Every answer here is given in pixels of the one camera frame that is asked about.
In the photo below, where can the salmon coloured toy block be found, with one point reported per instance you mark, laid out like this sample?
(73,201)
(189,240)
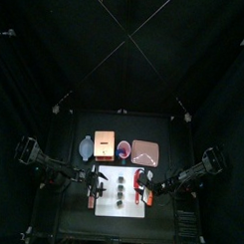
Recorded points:
(91,203)

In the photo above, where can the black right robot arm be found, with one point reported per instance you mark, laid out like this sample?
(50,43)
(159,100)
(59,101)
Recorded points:
(195,169)

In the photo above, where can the small blue object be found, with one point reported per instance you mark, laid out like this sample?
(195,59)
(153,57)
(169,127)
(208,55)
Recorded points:
(123,162)

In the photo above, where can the wooden box with red drawer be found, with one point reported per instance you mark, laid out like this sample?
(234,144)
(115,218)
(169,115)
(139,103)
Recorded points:
(104,143)

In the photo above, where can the orange toy carrot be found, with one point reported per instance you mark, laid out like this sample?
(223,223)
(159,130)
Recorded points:
(151,202)

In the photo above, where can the white cutting board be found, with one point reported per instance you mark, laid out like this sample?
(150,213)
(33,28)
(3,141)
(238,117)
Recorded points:
(124,210)

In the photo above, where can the light blue bowl with spout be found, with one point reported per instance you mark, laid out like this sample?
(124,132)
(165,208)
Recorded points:
(86,147)

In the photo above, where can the pink plastic tray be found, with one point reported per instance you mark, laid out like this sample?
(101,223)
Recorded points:
(144,148)

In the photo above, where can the black printed label panel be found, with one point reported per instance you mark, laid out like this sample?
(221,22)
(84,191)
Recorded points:
(186,226)

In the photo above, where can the red plastic cup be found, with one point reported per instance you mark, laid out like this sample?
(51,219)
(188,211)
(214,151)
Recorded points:
(126,145)

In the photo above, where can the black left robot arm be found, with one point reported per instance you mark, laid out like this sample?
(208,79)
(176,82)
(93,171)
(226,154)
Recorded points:
(43,157)

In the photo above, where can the blue plastic utensil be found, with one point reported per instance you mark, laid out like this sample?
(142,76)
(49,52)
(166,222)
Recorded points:
(119,153)

